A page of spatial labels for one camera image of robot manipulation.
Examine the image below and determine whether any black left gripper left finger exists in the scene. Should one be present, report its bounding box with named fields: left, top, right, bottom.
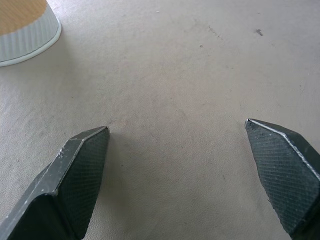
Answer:
left=0, top=125, right=111, bottom=240

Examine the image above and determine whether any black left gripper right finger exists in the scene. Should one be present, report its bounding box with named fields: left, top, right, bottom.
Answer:
left=244, top=118, right=320, bottom=236

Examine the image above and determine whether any ribbed brown white paper cup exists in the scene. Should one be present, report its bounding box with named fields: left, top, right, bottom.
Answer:
left=0, top=0, right=63, bottom=68

